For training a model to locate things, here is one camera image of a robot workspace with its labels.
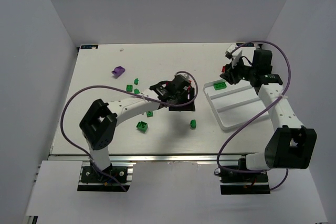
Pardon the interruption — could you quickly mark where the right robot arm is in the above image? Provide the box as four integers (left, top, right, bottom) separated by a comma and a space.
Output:
220, 49, 317, 174

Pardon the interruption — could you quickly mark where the green 2x3 lego plate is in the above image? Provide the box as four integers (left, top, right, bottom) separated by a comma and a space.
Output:
213, 82, 227, 90

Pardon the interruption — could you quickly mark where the green upside-down long lego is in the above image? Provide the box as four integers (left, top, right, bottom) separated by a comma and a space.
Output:
146, 111, 153, 117

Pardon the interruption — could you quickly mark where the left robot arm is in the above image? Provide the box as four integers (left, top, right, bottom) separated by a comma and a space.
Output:
79, 72, 199, 180

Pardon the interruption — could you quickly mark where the green 2x2 lego brick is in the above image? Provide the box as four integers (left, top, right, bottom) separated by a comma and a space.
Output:
126, 84, 133, 92

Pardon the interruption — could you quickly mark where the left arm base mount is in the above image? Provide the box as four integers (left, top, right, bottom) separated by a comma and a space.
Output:
77, 162, 133, 193

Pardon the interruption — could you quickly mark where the left table label sticker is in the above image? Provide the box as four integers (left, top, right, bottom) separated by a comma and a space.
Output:
80, 45, 99, 50

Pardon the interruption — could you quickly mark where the table label sticker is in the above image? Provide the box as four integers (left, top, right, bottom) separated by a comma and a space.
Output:
236, 42, 255, 47
80, 45, 99, 50

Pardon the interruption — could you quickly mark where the white sorting tray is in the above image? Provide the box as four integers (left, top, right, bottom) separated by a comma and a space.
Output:
203, 80, 265, 132

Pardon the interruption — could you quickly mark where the small green lego brick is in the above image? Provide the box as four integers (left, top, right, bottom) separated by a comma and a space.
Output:
190, 119, 197, 129

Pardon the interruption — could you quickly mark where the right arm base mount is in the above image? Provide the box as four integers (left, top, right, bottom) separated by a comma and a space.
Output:
214, 168, 270, 195

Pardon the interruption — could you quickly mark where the green 2x2 lego front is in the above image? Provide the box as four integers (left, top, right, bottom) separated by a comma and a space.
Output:
136, 121, 148, 133

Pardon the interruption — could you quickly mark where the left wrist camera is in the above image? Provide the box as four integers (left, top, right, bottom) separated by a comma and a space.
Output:
178, 73, 192, 84

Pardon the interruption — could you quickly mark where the purple lego brick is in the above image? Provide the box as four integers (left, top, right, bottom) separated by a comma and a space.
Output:
111, 66, 125, 78

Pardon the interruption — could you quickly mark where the right table label sticker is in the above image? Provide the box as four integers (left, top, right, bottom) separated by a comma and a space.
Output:
236, 42, 255, 47

